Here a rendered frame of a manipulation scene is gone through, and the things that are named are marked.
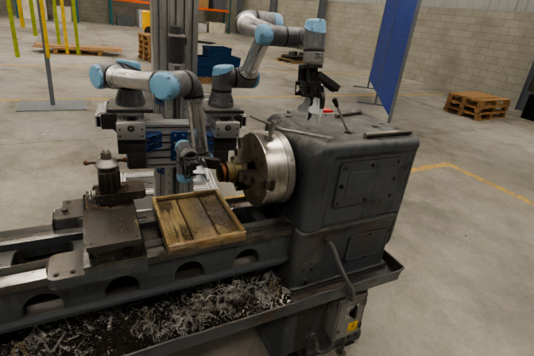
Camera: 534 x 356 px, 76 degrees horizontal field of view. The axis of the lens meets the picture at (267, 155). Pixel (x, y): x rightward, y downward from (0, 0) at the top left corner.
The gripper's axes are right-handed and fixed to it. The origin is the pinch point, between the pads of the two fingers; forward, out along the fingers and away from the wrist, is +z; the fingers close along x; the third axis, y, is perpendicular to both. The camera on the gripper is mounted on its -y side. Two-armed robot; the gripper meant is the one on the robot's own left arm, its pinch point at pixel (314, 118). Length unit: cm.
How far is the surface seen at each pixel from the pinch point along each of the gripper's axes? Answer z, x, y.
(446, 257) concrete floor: 128, -51, -175
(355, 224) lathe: 49, 0, -26
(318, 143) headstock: 9.5, 1.3, -1.7
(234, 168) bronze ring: 21.2, -14.5, 26.9
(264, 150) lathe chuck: 12.7, -6.8, 17.6
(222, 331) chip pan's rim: 81, 2, 38
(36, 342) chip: 77, -16, 99
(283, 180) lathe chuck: 24.4, -2.4, 11.0
